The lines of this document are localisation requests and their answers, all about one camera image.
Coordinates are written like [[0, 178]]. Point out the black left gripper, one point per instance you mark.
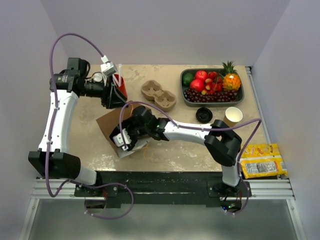
[[119, 101]]

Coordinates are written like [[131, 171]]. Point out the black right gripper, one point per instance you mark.
[[127, 123]]

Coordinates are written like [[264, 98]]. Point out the brown paper bag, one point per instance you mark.
[[109, 126]]

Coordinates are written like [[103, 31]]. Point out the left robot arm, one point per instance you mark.
[[52, 158]]

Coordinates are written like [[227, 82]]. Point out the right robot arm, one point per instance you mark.
[[223, 144]]

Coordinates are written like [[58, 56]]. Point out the red straw holder cup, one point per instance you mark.
[[122, 89]]

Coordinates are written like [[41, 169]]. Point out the green lime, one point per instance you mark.
[[187, 79]]

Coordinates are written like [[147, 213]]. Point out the red apple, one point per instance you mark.
[[201, 75], [197, 85]]

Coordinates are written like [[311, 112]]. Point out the open brown paper cup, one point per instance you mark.
[[232, 116]]

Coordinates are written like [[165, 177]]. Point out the bunch of dark red grapes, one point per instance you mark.
[[211, 96]]

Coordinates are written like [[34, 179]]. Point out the pineapple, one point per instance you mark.
[[231, 79]]

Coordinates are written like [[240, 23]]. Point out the grey fruit tray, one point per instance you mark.
[[212, 83]]

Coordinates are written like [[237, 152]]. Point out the yellow snack bag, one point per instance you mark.
[[262, 160]]

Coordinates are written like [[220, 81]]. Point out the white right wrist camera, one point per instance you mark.
[[122, 141]]

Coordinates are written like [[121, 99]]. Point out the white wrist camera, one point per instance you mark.
[[122, 141], [108, 68]]

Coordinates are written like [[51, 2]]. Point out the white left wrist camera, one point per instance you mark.
[[108, 68]]

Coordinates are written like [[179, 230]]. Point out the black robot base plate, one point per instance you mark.
[[164, 188]]

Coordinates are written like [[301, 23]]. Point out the aluminium frame rail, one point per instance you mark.
[[270, 189]]

